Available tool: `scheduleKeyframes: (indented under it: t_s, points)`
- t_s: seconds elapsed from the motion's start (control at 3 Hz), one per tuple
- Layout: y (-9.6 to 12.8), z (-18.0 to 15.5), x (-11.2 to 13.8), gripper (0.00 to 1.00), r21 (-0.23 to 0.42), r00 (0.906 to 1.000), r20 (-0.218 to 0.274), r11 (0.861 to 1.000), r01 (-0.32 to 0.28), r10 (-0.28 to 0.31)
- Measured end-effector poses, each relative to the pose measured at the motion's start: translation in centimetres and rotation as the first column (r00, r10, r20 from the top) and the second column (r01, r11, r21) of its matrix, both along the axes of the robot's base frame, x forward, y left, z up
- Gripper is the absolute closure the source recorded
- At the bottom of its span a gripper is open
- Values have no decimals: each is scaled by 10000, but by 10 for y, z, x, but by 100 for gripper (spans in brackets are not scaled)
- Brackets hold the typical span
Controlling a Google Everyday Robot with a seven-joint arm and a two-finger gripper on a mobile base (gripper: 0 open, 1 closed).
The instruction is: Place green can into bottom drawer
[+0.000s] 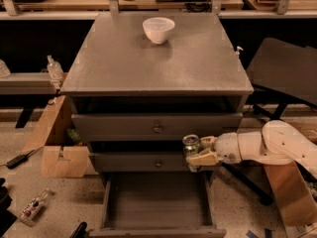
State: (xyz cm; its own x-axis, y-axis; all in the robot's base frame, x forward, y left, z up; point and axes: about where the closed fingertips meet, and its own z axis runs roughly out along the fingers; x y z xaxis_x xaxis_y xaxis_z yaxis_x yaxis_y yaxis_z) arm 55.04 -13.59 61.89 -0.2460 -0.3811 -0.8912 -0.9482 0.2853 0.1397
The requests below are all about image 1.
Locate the grey top drawer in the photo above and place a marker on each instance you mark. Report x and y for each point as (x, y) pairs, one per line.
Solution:
(152, 127)

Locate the grey drawer cabinet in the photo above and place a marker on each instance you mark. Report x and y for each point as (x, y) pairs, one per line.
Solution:
(118, 70)

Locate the right cardboard box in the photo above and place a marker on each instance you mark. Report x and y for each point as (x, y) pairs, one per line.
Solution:
(294, 201)

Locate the cardboard box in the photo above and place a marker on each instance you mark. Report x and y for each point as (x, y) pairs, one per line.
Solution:
(294, 201)
(58, 159)

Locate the grey middle drawer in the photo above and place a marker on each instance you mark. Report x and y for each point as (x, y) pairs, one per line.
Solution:
(138, 162)

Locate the left cardboard box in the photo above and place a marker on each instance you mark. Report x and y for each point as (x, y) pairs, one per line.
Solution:
(58, 159)

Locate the clear sanitizer bottle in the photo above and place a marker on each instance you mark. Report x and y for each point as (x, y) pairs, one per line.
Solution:
(54, 68)

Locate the black folding table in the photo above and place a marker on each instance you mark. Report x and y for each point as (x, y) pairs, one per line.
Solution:
(281, 74)

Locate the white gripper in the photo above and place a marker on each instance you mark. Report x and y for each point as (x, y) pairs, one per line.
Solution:
(226, 148)

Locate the small white pump bottle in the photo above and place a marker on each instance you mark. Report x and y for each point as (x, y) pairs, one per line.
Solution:
(239, 51)

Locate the grey open bottom drawer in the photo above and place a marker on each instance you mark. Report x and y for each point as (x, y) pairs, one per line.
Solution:
(158, 205)

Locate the white bowl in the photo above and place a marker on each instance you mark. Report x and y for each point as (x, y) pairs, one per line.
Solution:
(158, 29)

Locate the plastic bottle on floor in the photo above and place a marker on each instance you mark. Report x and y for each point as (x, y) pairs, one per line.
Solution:
(33, 208)

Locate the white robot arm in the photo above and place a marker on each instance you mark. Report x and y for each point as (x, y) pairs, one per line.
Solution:
(277, 143)

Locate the black power adapter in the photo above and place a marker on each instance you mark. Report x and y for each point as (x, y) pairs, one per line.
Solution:
(12, 164)

